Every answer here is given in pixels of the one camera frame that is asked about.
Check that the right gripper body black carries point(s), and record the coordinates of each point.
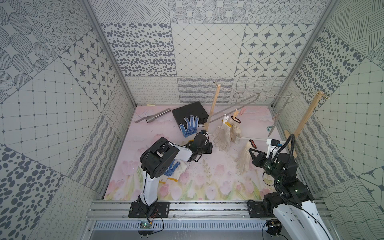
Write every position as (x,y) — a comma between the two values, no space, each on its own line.
(268,165)

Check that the beige knit gloves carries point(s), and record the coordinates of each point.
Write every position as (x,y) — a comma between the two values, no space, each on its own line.
(244,158)

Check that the orange clothes peg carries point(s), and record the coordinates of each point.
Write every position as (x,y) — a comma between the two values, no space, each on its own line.
(236,113)

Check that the white clothes peg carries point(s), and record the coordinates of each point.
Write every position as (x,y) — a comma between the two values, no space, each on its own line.
(225,118)

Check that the grey clip hanger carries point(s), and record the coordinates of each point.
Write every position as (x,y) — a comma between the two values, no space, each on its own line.
(257,96)

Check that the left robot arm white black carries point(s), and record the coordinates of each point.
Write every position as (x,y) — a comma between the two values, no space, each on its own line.
(156,160)

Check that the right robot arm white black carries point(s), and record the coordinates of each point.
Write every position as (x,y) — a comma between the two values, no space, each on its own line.
(291,206)

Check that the pink clothes peg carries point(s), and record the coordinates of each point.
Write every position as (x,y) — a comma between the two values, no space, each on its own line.
(242,110)

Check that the small black module right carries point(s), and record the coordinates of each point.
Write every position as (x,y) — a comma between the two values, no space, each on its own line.
(274,227)

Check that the blue dotted glove far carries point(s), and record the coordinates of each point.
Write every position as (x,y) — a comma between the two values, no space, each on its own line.
(191,126)

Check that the blue dotted glove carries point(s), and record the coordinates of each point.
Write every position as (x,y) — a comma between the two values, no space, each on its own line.
(174,171)
(191,126)

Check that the blue dotted glove near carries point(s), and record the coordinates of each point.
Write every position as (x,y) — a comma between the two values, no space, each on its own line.
(174,171)

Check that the black flat pad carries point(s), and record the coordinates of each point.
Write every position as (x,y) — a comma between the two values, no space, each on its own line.
(194,109)

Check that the grey metal cylinder tool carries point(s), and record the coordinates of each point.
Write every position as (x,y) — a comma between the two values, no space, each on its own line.
(151,118)

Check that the small circuit board left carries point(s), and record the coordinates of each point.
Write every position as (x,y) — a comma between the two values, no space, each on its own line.
(145,229)

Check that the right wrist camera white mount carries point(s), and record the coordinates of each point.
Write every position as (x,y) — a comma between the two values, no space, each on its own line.
(273,146)

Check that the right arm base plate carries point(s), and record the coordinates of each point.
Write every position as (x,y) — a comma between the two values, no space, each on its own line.
(256,209)

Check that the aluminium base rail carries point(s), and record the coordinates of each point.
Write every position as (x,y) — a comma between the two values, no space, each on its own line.
(178,210)

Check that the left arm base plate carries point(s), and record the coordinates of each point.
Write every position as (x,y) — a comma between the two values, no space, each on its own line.
(139,209)

